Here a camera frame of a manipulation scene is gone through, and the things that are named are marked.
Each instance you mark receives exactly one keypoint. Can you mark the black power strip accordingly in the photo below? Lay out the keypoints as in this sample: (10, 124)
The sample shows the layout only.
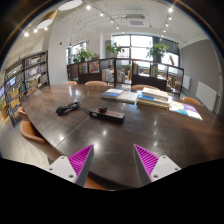
(112, 116)

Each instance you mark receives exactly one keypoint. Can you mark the brown chair far middle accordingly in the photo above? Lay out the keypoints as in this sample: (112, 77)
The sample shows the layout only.
(96, 83)

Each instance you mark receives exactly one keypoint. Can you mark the brown leather chair near left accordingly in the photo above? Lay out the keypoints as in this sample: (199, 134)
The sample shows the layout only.
(29, 132)

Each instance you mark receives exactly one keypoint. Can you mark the brown chair far centre-right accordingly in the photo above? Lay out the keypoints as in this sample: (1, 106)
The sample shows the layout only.
(141, 87)

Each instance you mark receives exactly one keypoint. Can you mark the tall bookshelf left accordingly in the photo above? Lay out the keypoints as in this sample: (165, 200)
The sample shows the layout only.
(21, 78)

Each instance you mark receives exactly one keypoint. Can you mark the low dark shelf divider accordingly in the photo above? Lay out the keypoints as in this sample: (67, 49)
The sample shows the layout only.
(109, 70)

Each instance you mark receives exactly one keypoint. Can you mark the potted plant right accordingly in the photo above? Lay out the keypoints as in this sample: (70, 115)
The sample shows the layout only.
(157, 51)

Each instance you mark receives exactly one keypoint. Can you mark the ceiling air conditioner vent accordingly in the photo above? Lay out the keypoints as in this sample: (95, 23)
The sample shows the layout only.
(135, 20)

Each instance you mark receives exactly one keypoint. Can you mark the potted plant left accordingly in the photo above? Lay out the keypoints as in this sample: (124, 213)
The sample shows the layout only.
(83, 55)

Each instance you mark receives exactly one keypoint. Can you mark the brown leather chair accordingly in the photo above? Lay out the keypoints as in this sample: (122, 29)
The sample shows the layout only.
(23, 114)
(29, 132)

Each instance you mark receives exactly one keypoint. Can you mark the white wall radiator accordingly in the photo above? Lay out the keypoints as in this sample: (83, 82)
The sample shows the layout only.
(206, 95)

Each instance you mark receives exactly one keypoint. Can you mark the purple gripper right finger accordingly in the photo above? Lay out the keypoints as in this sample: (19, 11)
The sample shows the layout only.
(152, 167)

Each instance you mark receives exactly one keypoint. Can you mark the colourful open magazine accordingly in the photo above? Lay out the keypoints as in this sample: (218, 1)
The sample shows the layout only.
(184, 109)

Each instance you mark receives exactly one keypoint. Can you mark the blue cover book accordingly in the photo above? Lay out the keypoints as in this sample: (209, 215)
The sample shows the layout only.
(111, 93)

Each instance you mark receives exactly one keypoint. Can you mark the black charger plug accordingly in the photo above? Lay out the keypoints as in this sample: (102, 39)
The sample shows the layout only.
(102, 109)

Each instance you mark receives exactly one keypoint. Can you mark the stack of books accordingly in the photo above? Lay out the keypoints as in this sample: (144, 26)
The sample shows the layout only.
(153, 97)

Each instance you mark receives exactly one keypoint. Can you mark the brown chair far right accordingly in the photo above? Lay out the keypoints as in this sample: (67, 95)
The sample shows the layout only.
(192, 100)

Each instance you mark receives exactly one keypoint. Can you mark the potted plant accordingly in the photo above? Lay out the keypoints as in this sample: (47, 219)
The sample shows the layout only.
(114, 49)
(157, 51)
(83, 55)

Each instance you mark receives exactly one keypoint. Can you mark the potted plant middle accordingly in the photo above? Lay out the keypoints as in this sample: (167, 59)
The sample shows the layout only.
(114, 49)

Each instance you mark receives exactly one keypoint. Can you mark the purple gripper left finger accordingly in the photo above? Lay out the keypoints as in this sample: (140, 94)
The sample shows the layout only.
(74, 168)

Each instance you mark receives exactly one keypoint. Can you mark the white cover book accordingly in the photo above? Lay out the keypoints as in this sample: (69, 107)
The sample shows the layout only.
(128, 97)

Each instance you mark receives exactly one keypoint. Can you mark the dark shelf divider right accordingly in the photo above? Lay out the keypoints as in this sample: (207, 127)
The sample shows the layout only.
(162, 76)

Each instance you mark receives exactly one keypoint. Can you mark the brown chair far left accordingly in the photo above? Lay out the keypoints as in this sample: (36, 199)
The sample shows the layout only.
(71, 83)

